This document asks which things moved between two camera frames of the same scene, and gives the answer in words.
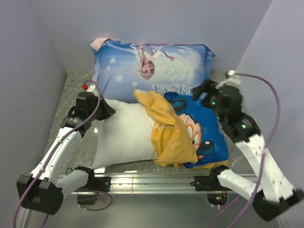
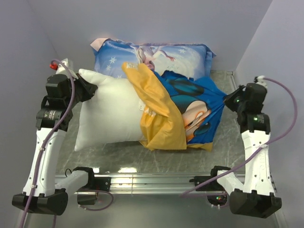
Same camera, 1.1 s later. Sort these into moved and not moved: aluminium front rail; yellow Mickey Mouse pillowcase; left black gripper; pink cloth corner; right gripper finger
Moved: yellow Mickey Mouse pillowcase; left black gripper; right gripper finger
Not moved: aluminium front rail; pink cloth corner
